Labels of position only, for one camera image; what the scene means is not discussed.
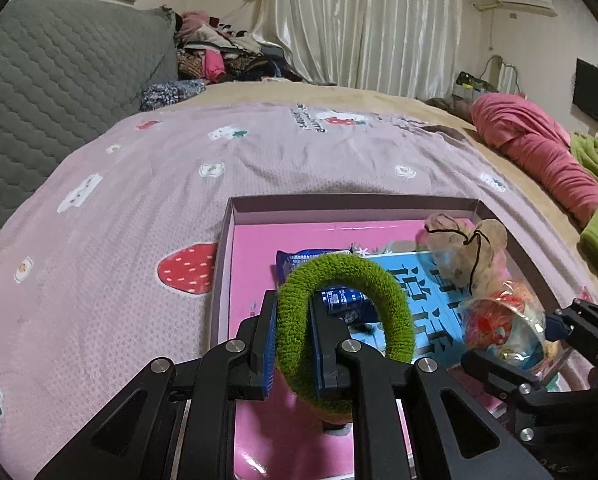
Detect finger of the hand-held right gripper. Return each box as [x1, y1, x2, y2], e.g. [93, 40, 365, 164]
[544, 299, 598, 361]
[461, 349, 544, 441]

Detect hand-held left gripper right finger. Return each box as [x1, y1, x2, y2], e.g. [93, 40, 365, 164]
[306, 302, 554, 480]

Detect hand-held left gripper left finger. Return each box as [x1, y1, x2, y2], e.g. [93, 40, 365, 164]
[34, 290, 280, 480]

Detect colourful round snack packet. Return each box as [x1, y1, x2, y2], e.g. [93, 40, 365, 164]
[461, 280, 554, 376]

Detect green fuzzy scrunchie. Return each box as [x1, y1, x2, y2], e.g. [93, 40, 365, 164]
[275, 254, 417, 416]

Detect purple cardboard box tray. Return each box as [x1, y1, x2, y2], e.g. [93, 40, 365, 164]
[209, 195, 574, 480]

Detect small blue cookie packet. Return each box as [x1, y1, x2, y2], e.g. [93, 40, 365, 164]
[276, 249, 380, 326]

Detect pink quilt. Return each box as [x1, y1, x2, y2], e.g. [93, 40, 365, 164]
[471, 94, 598, 226]

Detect pink strawberry print blanket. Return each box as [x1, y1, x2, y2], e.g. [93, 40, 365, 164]
[0, 102, 598, 480]

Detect beige bed sheet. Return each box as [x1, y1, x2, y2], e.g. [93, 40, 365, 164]
[199, 80, 598, 301]

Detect dark bag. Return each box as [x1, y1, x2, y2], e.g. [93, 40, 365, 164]
[454, 70, 484, 98]

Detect dark floral cloth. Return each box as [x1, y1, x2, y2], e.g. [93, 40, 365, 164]
[140, 79, 207, 112]

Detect pile of clothes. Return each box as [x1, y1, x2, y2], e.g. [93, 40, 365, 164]
[176, 10, 310, 83]

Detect white curtains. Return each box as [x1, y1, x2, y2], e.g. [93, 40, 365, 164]
[251, 0, 464, 98]

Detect grey quilted headboard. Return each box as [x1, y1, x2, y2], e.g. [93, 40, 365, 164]
[0, 0, 180, 256]

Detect beige plush hair tie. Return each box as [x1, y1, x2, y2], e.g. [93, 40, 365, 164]
[424, 212, 510, 296]

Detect white wire rack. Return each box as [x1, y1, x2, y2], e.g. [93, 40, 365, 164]
[484, 55, 524, 96]

